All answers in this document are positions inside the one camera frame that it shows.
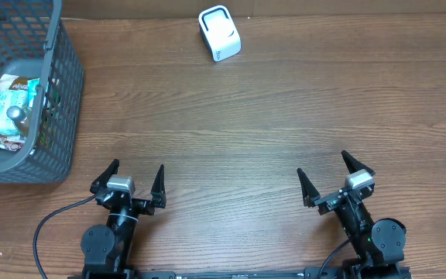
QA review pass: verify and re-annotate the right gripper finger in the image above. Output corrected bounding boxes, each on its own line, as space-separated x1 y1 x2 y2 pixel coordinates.
297 168 321 207
341 150 376 176

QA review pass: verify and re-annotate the mint green wipes pack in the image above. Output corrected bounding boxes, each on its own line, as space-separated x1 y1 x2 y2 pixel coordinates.
0 89 28 136

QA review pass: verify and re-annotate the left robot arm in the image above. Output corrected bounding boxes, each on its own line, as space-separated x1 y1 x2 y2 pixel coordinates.
81 159 166 278

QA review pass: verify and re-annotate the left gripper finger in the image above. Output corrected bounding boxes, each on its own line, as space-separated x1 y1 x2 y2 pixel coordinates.
150 164 166 208
90 159 119 194

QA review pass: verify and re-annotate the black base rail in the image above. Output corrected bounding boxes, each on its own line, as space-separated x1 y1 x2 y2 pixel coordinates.
67 266 413 279

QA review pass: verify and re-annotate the yellow dish soap bottle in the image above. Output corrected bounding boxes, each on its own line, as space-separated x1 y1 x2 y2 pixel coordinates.
6 105 32 136

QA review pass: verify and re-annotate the white barcode scanner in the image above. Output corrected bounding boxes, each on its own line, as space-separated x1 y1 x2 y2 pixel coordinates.
198 5 242 62

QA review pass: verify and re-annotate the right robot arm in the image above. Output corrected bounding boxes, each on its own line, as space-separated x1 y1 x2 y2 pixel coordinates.
297 150 412 279

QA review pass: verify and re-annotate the brown white snack bag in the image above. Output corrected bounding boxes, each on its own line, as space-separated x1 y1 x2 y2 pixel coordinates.
0 74 32 151

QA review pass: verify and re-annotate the green lid seasoning jar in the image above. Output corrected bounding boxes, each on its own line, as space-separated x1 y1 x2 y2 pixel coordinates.
45 78 61 116

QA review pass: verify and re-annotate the grey plastic shopping basket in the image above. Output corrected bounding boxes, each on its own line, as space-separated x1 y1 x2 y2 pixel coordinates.
0 0 84 184

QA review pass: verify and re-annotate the Kleenex pocket tissue pack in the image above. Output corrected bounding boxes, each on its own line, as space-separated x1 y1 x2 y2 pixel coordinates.
27 77 40 108

